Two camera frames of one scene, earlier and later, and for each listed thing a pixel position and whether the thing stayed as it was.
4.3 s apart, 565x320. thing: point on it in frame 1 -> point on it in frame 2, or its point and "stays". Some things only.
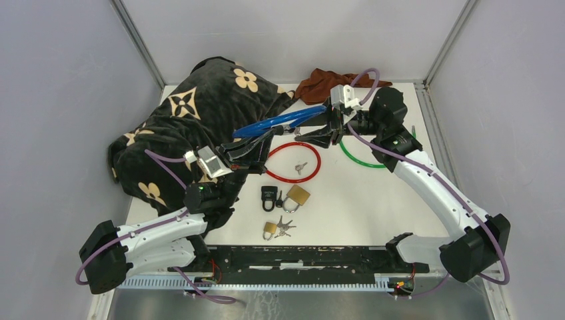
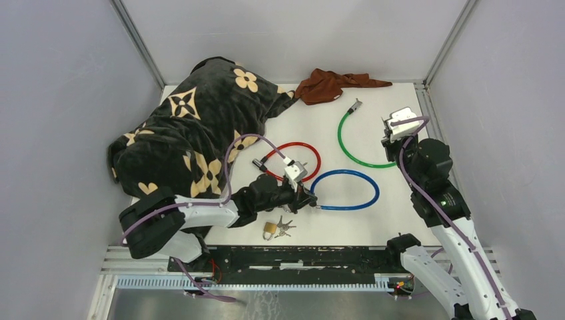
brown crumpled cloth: x=316 y=88 stays
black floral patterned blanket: x=219 y=95 stays
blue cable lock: x=282 y=125 -> x=350 y=206
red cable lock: x=296 y=181 stays
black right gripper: x=323 y=137 -> x=390 y=145
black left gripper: x=254 y=159 -> x=302 y=198
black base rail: x=297 y=265 stays
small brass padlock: x=269 y=228 stays
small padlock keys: x=284 y=227 stays
